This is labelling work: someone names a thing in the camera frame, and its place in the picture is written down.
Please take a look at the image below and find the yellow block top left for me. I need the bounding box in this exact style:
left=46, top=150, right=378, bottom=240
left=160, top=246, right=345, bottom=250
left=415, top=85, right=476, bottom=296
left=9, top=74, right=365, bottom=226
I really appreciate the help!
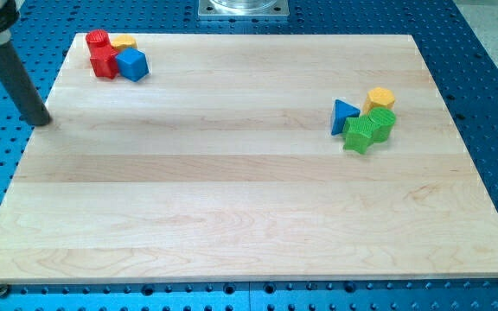
left=111, top=34, right=137, bottom=52

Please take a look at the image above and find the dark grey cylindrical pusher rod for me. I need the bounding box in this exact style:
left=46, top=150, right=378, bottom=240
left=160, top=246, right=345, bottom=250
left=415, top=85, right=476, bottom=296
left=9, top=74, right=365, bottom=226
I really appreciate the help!
left=0, top=41, right=51, bottom=126

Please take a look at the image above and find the blue triangle block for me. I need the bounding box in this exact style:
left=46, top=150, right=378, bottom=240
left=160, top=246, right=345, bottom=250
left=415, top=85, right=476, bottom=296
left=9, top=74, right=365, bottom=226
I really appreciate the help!
left=330, top=99, right=361, bottom=136

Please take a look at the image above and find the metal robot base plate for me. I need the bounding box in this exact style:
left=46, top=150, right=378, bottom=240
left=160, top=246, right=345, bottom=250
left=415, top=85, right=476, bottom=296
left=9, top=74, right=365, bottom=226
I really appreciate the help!
left=198, top=0, right=290, bottom=17

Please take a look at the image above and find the blue cube block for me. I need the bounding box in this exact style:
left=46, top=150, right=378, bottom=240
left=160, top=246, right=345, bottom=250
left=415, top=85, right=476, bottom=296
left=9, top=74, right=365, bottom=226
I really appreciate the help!
left=116, top=48, right=149, bottom=82

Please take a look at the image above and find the red cylinder block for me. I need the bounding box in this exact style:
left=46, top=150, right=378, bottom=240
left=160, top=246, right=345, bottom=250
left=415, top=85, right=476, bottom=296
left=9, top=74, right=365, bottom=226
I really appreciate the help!
left=85, top=29, right=111, bottom=56

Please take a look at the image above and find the blue perforated metal table plate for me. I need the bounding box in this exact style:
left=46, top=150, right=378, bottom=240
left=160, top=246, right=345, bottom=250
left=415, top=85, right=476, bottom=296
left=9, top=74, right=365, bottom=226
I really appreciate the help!
left=0, top=0, right=498, bottom=310

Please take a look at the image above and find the green cylinder block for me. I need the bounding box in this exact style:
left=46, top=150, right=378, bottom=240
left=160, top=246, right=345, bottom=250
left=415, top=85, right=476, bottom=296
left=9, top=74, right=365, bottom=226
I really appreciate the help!
left=368, top=107, right=396, bottom=143

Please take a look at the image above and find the red star block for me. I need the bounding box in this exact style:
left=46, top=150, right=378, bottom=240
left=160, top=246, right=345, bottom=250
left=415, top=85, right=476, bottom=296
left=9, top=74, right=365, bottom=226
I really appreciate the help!
left=90, top=45, right=118, bottom=79

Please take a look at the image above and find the light wooden board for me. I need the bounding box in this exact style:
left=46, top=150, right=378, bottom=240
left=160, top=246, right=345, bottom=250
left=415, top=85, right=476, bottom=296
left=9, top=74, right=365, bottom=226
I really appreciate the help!
left=0, top=34, right=498, bottom=284

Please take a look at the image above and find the yellow hexagon block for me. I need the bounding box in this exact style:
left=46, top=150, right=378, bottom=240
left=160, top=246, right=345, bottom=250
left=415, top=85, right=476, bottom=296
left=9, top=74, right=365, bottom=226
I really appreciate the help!
left=361, top=87, right=395, bottom=114

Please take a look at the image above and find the green star block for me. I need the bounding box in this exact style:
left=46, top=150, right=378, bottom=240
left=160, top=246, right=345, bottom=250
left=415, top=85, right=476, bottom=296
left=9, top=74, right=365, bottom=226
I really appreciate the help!
left=342, top=116, right=379, bottom=154

